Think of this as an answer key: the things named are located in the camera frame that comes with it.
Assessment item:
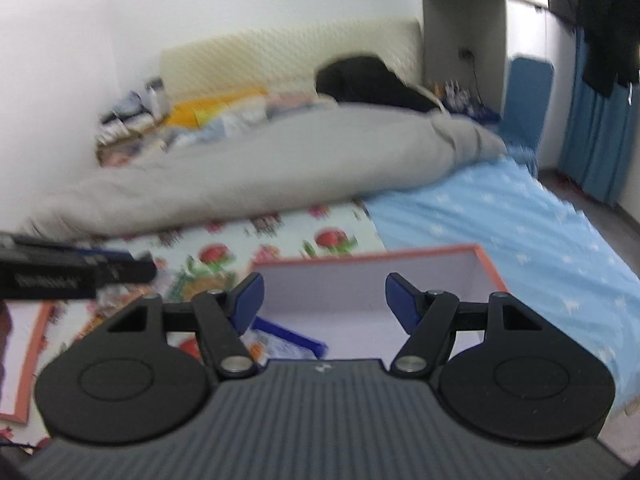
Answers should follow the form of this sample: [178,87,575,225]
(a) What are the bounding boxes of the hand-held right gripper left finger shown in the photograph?
[102,272,265,380]

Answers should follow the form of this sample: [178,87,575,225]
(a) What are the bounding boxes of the black power cable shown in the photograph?
[469,60,485,107]

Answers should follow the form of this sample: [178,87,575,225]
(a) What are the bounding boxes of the blue curtain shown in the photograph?
[557,30,640,208]

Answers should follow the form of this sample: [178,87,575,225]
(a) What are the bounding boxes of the blue chair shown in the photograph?
[500,56,556,163]

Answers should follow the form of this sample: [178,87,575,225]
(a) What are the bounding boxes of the white bottle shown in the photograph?
[147,80,167,117]

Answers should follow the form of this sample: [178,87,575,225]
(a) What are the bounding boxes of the grey wall cabinet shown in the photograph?
[420,0,551,116]

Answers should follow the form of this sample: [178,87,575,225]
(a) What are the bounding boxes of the cluster of small bottles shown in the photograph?
[432,80,473,107]

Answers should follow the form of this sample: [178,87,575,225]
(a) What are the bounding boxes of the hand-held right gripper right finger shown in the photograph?
[385,272,547,377]

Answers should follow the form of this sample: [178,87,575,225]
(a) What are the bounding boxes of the fruit printed mat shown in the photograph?
[0,200,388,453]

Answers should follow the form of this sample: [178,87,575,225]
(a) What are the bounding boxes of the pile of clothes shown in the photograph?
[97,90,156,143]

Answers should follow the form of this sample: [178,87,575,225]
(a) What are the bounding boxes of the wooden nightstand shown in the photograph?
[95,130,166,166]

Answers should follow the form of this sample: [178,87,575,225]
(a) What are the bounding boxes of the blue star bed sheet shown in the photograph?
[367,155,640,416]

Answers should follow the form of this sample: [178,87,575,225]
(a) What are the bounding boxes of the black coat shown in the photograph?
[315,56,443,113]

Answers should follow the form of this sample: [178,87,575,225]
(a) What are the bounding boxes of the yellow pillow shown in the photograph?
[167,91,268,128]

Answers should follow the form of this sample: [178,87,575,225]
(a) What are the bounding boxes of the orange cardboard box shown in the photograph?
[250,244,508,361]

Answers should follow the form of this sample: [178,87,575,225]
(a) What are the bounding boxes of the orange box lid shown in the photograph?
[0,302,56,426]

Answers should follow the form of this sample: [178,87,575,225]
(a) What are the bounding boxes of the black hanging jacket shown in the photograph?
[545,0,640,98]

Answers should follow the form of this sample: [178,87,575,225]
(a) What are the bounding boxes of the cream quilted headboard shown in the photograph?
[160,19,423,106]

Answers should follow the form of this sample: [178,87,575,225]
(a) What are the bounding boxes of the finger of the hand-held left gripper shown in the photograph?
[0,232,136,262]
[92,254,157,287]

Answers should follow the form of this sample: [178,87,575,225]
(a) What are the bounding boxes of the grey duvet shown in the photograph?
[20,102,508,238]

